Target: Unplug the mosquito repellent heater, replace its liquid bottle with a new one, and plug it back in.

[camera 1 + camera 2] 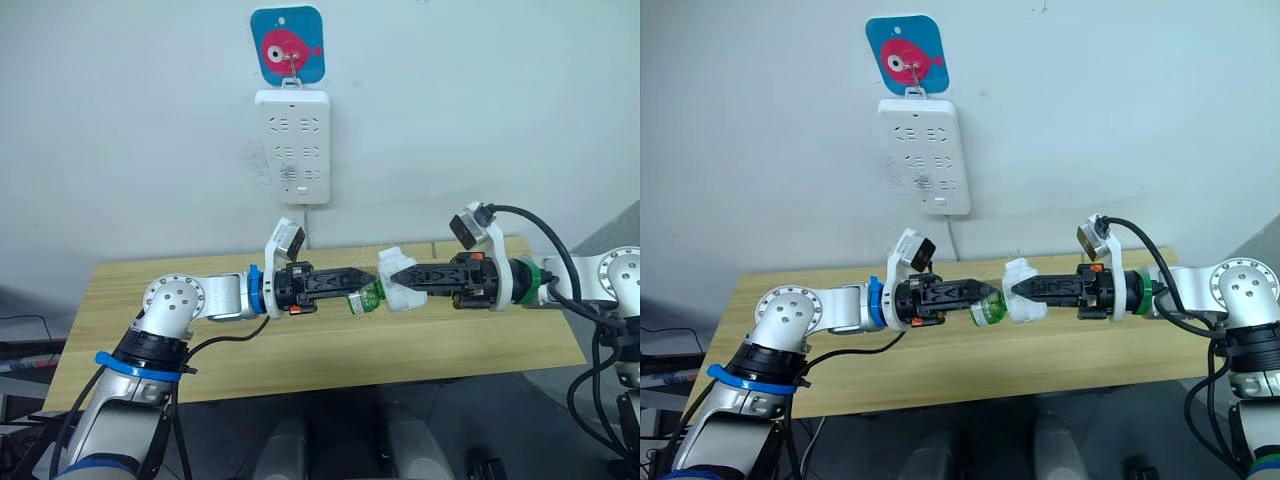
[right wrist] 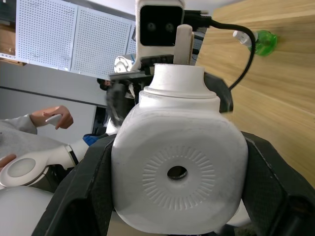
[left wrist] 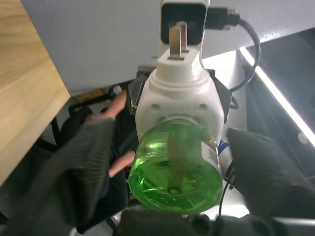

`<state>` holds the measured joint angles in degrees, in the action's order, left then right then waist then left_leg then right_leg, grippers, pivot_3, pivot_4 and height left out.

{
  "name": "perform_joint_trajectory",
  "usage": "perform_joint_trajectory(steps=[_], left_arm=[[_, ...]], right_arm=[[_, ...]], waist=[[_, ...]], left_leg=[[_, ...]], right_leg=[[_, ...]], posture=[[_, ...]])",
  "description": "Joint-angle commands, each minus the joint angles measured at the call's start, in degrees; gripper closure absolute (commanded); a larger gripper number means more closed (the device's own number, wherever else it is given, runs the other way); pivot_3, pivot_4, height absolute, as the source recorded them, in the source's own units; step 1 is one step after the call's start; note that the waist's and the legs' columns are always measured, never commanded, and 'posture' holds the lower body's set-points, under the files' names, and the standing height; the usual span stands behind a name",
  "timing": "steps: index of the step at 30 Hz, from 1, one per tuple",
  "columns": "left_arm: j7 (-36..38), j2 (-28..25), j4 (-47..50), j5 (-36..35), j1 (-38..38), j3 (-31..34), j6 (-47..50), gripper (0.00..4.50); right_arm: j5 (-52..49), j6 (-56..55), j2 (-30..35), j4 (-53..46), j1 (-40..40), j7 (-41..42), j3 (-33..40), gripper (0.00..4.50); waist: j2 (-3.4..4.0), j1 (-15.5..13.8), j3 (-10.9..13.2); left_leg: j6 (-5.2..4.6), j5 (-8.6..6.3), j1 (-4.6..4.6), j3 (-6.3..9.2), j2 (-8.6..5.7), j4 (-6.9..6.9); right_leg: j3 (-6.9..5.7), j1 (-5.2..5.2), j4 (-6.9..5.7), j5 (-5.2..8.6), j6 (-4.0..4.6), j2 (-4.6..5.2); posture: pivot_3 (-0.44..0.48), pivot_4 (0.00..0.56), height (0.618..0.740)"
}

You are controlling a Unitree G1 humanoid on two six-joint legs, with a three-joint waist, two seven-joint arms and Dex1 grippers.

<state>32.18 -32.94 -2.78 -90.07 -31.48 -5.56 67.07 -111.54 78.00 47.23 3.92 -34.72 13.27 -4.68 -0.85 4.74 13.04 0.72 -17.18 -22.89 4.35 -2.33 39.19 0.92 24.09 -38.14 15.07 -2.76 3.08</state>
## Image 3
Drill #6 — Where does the white LED light strip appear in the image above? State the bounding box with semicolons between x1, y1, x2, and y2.
239;46;315;141

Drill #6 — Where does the seated person in dark clothes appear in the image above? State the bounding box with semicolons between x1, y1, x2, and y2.
100;83;140;207

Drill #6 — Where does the green liquid bottle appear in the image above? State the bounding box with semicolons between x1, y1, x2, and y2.
128;118;223;213

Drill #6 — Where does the white mosquito repellent heater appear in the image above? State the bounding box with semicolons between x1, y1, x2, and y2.
134;21;225;148

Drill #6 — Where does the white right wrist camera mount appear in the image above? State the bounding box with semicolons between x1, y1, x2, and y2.
157;0;212;65

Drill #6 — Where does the black office chair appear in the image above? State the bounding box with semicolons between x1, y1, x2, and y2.
50;99;116;158

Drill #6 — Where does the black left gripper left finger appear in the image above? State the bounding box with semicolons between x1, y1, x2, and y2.
0;117;117;236

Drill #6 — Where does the white object with blue label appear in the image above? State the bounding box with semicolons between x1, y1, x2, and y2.
218;139;234;177

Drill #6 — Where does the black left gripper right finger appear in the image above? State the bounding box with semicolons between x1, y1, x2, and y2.
225;127;315;218

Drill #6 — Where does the thin black cable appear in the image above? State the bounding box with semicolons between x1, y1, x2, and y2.
218;166;237;218

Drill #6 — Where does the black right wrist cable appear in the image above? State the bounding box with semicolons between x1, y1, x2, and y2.
204;6;262;92

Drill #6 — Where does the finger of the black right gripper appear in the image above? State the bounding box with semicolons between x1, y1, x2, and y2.
208;69;234;125
126;73;150;116

